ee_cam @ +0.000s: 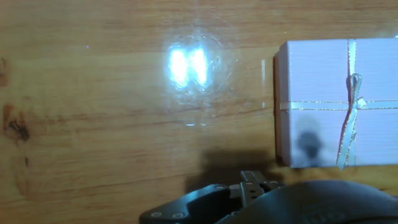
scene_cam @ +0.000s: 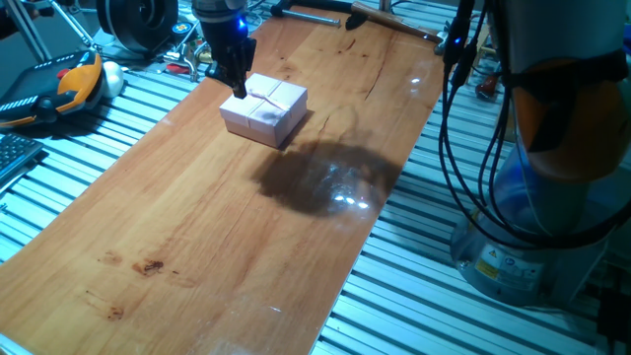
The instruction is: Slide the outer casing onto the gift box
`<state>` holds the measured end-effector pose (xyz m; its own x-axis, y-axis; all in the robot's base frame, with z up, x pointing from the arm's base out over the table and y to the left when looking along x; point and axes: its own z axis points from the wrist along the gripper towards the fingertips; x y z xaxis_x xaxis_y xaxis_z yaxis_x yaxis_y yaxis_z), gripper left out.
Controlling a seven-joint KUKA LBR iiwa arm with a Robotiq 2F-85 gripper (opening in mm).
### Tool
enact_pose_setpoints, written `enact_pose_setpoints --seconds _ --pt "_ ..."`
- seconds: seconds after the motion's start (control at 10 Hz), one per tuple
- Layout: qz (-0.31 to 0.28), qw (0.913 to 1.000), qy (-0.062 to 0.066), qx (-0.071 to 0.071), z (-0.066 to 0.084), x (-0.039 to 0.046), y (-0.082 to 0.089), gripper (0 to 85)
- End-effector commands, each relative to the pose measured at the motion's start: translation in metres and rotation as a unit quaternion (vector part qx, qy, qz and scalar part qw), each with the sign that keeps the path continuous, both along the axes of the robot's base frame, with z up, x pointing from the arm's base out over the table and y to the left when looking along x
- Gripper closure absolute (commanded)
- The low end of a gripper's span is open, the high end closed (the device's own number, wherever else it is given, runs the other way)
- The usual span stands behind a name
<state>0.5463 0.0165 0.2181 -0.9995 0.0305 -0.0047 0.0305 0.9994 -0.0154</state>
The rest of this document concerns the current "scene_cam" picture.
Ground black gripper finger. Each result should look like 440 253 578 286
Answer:
230 73 248 101
204 63 231 86

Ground black computer keyboard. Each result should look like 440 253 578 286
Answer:
0 132 45 183

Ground pink ribboned casing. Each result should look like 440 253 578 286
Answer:
219 72 309 150

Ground black cable with lit connector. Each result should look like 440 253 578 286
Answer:
437 0 631 250

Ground glossy wooden board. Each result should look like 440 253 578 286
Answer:
0 5 445 355

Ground black cable with plain connector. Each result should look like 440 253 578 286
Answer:
449 41 631 246

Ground red handled tool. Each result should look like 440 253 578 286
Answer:
474 72 500 101

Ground shiny metal clamp fixture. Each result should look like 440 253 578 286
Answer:
162 41 211 83

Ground white round plastic object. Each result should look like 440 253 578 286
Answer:
101 60 125 100

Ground orange and black teach pendant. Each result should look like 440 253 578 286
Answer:
0 49 105 128

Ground black round spool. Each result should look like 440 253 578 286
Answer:
95 0 179 54

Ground thin metal tripod leg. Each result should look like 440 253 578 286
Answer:
48 0 103 53

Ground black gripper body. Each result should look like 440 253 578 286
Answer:
199 17 258 80

